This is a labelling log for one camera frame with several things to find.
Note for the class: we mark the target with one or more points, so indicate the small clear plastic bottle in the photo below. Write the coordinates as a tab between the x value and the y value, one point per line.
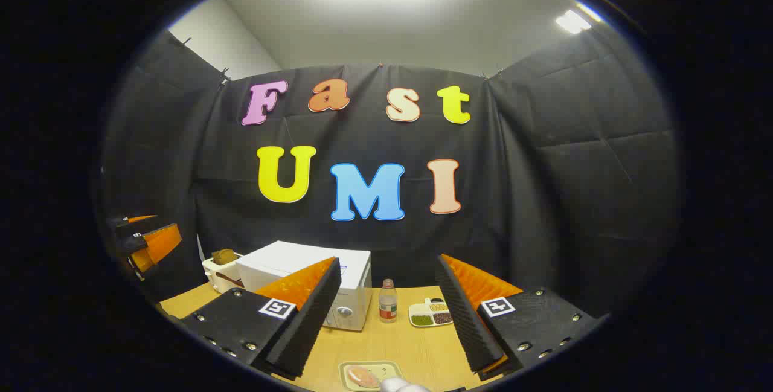
388	307

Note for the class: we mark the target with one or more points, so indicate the pink meat slice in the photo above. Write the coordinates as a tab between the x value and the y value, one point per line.
362	376

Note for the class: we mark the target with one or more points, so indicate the white toaster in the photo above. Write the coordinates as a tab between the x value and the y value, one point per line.
211	268

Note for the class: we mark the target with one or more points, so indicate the black backdrop cloth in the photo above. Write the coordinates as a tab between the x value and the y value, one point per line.
543	199

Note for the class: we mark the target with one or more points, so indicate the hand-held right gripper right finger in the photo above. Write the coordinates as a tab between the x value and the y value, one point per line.
465	319

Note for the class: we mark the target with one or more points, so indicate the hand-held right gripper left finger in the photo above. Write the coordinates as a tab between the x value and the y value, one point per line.
314	319

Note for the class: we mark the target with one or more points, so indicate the pale green plate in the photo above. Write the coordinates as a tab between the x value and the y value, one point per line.
389	369

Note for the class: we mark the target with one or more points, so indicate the white microwave oven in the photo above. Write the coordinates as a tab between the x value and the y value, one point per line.
284	259

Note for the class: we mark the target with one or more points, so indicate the small ceiling light panel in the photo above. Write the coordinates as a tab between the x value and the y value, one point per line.
572	21

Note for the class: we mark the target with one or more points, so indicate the divided dish of beans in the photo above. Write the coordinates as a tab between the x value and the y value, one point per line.
430	314

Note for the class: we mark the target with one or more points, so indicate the brown bread slice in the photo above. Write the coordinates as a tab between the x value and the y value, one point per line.
224	257

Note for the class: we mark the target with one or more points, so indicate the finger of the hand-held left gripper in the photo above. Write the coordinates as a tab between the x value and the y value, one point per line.
136	224
157	244

